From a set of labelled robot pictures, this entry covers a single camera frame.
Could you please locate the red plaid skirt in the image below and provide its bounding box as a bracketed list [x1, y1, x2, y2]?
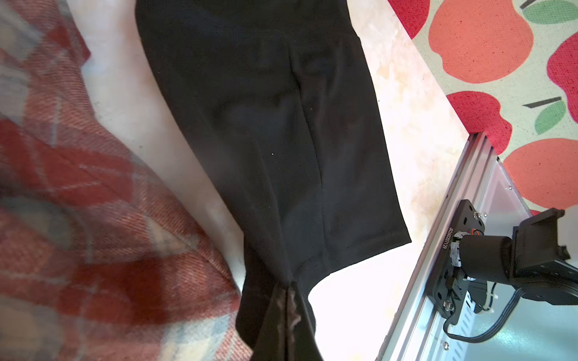
[1, 1, 251, 360]

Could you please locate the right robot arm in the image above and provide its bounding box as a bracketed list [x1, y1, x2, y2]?
[452, 205, 577, 305]

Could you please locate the black skirt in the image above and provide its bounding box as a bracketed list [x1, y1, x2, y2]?
[135, 1, 410, 360]

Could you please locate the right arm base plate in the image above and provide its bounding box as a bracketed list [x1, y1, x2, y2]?
[425, 199, 485, 325]

